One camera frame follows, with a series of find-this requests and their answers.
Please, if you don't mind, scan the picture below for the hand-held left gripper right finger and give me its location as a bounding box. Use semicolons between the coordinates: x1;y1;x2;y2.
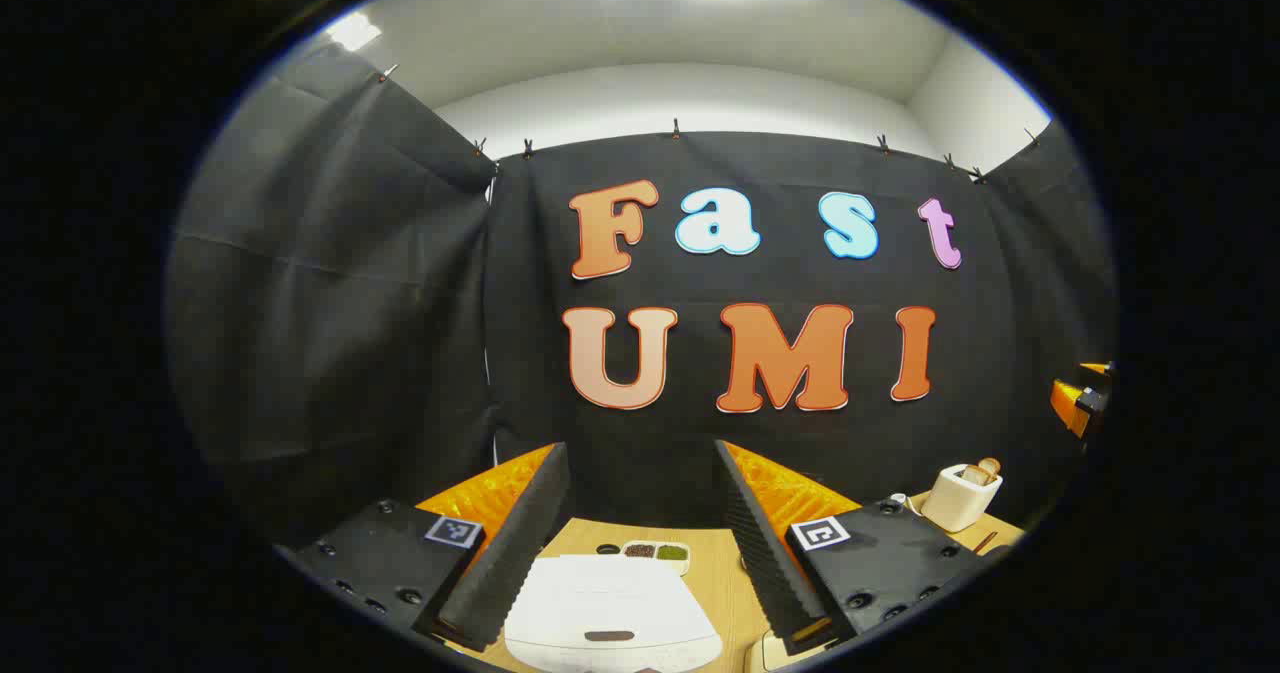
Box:
713;439;986;657

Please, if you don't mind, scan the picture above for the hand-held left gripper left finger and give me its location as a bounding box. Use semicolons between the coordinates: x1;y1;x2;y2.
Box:
275;441;573;654

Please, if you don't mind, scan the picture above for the beige rice container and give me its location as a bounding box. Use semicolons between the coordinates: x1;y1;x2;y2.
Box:
745;629;803;673

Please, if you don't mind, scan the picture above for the white rice cooker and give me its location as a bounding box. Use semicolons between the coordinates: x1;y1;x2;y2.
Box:
503;555;723;673

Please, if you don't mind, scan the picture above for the white divided grain dish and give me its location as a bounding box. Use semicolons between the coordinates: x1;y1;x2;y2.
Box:
620;540;691;576

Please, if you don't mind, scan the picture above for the white toaster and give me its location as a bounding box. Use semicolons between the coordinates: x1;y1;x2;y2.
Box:
920;461;1004;534

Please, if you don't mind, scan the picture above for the black backdrop cloth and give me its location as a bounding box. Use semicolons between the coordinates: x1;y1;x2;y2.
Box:
165;48;1119;554

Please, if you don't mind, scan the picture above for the ceiling light panel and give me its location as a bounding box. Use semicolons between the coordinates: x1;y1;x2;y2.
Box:
325;11;383;52

